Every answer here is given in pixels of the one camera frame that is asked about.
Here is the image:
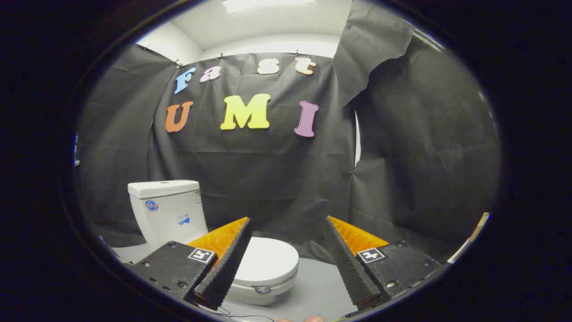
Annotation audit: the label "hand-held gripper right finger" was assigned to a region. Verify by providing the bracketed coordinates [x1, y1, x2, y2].
[323, 216, 443, 311]

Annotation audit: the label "white toilet with tank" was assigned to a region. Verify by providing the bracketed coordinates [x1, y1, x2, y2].
[128, 180, 296, 307]

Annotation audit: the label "thin black cables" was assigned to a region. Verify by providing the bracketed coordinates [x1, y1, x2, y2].
[197, 304, 275, 322]

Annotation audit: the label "white toilet lid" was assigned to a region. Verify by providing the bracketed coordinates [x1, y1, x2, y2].
[231, 237, 299, 295]

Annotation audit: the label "black backdrop cloth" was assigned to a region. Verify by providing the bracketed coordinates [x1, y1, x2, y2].
[76, 0, 500, 264]

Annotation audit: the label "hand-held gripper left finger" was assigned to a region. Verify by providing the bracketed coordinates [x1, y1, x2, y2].
[132, 217, 252, 310]

